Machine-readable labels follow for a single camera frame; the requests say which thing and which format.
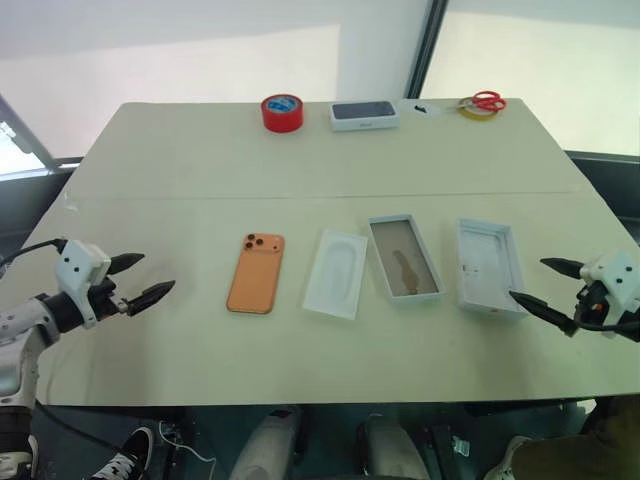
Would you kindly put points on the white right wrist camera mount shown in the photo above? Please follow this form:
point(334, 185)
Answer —
point(614, 277)

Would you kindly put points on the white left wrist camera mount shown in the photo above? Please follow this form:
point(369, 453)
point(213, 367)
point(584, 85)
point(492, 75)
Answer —
point(80, 265)

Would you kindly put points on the white box lid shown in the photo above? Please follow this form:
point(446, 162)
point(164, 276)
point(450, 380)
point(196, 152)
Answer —
point(486, 270)

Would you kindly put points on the orange smartphone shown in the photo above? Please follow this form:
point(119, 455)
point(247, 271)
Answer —
point(255, 275)

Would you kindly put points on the white box bottom with cable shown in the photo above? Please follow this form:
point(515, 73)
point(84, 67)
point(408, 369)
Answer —
point(406, 260)

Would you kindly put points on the black and white sneaker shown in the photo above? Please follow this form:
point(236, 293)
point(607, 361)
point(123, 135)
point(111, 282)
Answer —
point(125, 455)

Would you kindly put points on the pale grey sneaker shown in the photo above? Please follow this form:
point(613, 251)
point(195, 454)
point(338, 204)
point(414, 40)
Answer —
point(502, 460)

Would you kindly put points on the white rounded robot leg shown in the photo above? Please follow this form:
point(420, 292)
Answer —
point(267, 447)
point(392, 450)

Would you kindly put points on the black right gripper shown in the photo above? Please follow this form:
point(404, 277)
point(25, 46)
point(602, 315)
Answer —
point(589, 300)

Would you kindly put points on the red tape roll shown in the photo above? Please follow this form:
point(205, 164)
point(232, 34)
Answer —
point(283, 114)

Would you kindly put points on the olive trouser leg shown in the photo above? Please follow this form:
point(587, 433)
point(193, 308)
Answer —
point(585, 450)

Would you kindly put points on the slanted dark window frame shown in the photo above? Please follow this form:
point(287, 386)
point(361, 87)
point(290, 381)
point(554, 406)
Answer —
point(27, 135)

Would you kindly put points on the black window frame post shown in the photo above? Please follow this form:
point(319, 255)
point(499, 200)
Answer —
point(426, 47)

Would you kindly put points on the closed white phone box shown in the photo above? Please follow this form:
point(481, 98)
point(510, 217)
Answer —
point(364, 116)

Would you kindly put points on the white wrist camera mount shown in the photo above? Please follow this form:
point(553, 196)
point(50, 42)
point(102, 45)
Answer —
point(80, 265)
point(614, 277)

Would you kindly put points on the white moulded insert tray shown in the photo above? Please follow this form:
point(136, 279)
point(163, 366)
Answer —
point(334, 275)

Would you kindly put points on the yellow tape roll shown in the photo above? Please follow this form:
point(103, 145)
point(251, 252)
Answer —
point(479, 113)

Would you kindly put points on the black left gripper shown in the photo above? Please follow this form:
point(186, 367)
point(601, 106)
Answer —
point(106, 299)

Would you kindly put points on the small black clip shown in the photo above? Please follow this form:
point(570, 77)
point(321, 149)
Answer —
point(419, 108)

